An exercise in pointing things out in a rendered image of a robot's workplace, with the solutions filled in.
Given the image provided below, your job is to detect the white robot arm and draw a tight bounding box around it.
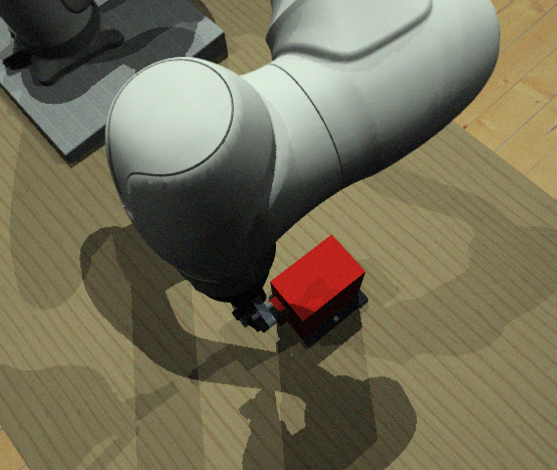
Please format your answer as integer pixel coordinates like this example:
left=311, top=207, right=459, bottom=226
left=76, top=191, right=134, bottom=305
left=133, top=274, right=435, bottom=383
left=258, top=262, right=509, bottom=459
left=0, top=0, right=500, bottom=297

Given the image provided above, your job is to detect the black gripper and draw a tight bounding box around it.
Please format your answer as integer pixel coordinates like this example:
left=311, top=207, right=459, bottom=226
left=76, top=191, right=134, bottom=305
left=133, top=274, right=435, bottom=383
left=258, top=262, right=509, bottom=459
left=205, top=271, right=283, bottom=333

